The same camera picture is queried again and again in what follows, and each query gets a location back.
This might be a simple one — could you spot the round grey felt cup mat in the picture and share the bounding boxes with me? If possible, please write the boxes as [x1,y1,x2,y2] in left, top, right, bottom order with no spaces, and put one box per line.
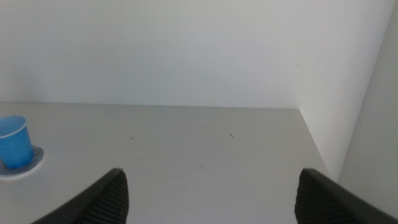
[0,146,45,181]

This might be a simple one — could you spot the blue paper cup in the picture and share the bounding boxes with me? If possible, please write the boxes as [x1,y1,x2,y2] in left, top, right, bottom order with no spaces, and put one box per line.
[0,115,35,170]

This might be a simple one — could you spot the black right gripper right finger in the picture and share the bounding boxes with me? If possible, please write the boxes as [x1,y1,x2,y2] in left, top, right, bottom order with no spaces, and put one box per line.
[294,168,398,224]

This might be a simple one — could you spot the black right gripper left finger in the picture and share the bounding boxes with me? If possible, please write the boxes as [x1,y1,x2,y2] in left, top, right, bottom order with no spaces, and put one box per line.
[30,168,130,224]

